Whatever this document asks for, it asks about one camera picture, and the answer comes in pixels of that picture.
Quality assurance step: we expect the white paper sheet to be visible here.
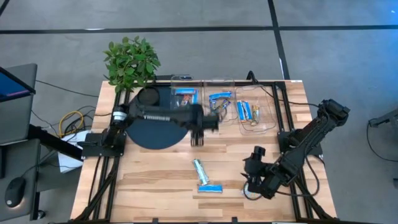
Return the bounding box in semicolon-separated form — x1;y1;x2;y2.
57;129;91;174

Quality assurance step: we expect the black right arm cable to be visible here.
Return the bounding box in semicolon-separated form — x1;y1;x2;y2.
247;70;324;108

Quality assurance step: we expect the black cable bundle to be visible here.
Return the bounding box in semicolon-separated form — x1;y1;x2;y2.
30;105;113;138

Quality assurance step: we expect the silver blue granola bar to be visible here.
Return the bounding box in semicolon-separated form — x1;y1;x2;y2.
243;183;261;200
192;158;210;186

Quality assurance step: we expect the black metal beam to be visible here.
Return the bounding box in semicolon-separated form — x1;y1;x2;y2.
27;124;84;160

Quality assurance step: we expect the grey side desk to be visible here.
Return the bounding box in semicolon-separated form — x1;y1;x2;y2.
0;63;42;219

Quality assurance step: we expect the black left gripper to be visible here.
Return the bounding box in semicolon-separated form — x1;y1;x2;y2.
189;104;220;147

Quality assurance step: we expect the black floor cable loop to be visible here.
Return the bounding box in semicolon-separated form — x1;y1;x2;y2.
366;123;398;163

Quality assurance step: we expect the yellow cable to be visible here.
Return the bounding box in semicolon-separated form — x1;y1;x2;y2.
58;110;85;138

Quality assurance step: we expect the black computer mouse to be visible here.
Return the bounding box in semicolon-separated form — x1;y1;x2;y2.
4;176;27;208

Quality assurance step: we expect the dark blue granola bar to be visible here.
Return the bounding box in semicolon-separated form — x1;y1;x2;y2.
209;91;233;101

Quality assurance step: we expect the grey chair base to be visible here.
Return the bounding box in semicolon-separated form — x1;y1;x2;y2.
368;108;398;128

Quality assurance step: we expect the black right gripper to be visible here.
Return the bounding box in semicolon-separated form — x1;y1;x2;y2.
243;146;277;200

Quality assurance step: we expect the clear plastic bin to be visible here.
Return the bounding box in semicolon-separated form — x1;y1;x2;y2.
170;73;205;124
202;77;239;127
236;83;277;135

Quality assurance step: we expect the laptop with blue screen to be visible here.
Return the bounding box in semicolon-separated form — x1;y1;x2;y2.
0;67;37;103

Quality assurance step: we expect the brown blue granola bar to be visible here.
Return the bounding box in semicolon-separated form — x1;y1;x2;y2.
210;99;231;111

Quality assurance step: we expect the green plant in black pot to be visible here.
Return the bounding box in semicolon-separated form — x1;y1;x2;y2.
103;35;162;106

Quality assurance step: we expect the black aluminium table frame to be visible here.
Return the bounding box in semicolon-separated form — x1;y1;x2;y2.
72;79;336;223

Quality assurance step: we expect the green orange granola bar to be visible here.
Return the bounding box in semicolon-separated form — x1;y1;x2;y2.
251;105;261;126

